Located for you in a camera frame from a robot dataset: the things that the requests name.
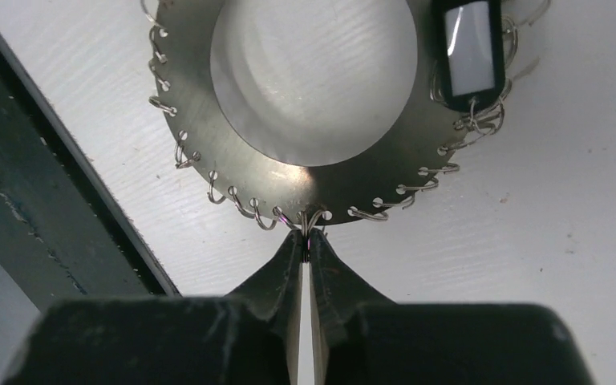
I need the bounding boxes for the silver key with black tag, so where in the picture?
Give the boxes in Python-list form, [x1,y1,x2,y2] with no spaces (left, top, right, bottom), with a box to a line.
[431,1,507,136]

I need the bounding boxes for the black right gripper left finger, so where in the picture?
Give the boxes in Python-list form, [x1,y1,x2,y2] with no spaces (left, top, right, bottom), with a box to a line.
[226,230,304,384]

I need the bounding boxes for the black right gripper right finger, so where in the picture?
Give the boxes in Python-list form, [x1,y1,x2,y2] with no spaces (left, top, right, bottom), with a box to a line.
[307,229,393,384]

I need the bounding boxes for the metal disc keyring with rings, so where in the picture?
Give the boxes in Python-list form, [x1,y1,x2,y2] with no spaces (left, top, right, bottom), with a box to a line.
[140,1,551,231]

